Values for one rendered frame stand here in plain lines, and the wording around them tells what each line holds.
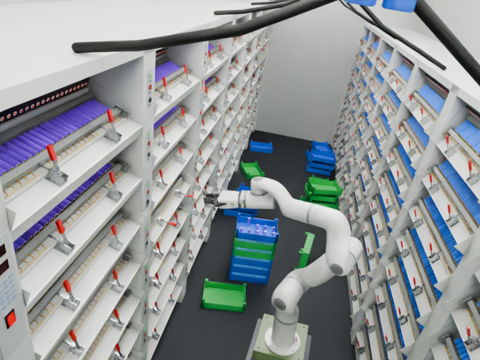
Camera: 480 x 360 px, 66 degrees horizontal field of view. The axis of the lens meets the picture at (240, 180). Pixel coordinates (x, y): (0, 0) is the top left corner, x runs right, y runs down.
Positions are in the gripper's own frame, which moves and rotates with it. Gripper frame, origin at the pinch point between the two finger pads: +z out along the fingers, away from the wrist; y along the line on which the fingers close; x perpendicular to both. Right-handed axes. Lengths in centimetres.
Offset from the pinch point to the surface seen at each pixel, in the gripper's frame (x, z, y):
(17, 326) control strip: 28, 11, -104
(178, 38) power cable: 78, -19, -66
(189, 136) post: 20.6, 16.2, 30.3
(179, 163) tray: 12.5, 17.2, 12.9
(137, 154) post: 40, 11, -40
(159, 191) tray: 12.0, 16.7, -16.1
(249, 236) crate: -67, -6, 64
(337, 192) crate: -98, -74, 188
